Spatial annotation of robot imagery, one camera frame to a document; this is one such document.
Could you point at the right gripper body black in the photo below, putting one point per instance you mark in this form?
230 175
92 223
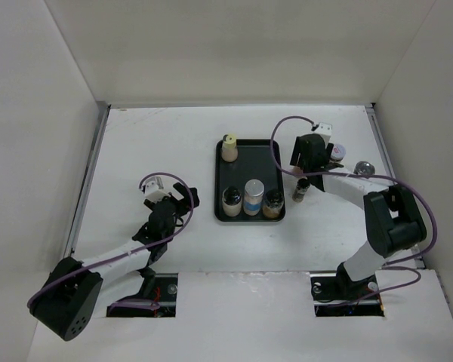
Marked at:
296 157

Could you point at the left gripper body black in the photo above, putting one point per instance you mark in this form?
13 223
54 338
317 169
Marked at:
181 207

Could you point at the small black pepper bottle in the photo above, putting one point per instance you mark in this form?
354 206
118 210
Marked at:
300 190

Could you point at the white powder bottle black cap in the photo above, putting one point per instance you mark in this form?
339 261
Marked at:
231 201

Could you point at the yellow cap spice bottle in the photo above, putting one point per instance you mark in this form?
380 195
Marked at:
229 150

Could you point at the brown spice bottle black cap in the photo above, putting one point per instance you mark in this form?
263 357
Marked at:
273 202

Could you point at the tall blue label spice jar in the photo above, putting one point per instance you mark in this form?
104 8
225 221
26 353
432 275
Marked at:
253 196

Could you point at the pink cap spice bottle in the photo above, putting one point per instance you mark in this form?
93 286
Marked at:
298 173

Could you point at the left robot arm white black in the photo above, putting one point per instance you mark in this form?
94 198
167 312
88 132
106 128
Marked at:
120 282

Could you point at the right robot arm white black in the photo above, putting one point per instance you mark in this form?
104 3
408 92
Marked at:
393 221

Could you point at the black rectangular tray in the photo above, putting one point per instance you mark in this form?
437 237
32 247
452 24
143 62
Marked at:
255 161

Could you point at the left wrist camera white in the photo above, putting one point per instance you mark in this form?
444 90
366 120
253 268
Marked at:
153 189

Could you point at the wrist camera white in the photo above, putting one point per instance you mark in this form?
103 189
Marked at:
324 130
153 189

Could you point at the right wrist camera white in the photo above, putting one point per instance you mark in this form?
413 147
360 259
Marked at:
324 130

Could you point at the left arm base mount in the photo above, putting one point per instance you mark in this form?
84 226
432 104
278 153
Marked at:
156 298

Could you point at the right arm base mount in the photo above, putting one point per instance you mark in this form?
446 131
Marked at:
356 301

